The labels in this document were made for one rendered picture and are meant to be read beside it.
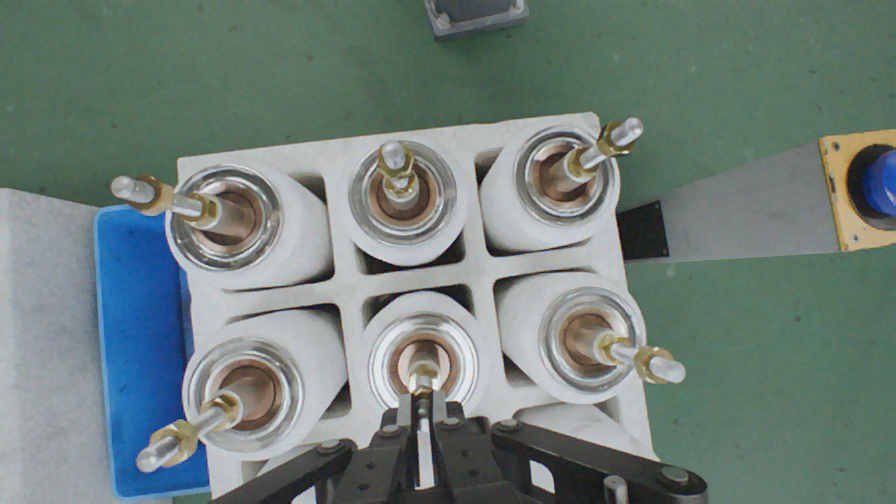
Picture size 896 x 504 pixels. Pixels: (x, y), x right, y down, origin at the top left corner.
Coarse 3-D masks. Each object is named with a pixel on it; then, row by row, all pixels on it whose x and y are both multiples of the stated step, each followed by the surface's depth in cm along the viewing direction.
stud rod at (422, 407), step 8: (424, 376) 20; (416, 384) 20; (424, 384) 19; (432, 384) 20; (424, 400) 17; (416, 408) 16; (424, 408) 15; (416, 416) 15; (424, 416) 15; (424, 424) 15
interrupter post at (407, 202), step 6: (384, 180) 22; (384, 186) 22; (414, 186) 22; (414, 192) 22; (390, 198) 22; (396, 198) 22; (402, 198) 22; (408, 198) 22; (414, 198) 23; (396, 204) 23; (402, 204) 23; (408, 204) 23; (414, 204) 25
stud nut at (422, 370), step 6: (420, 366) 21; (426, 366) 21; (414, 372) 21; (420, 372) 20; (426, 372) 20; (432, 372) 20; (408, 378) 20; (414, 378) 20; (432, 378) 20; (414, 384) 20; (438, 384) 20; (438, 390) 20
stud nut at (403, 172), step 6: (402, 144) 18; (408, 150) 18; (378, 156) 17; (408, 156) 18; (378, 162) 17; (384, 162) 17; (408, 162) 18; (378, 168) 18; (384, 168) 17; (390, 168) 17; (402, 168) 17; (408, 168) 17; (384, 174) 18; (390, 174) 17; (396, 174) 17; (402, 174) 17; (408, 174) 18; (390, 180) 18; (396, 180) 18
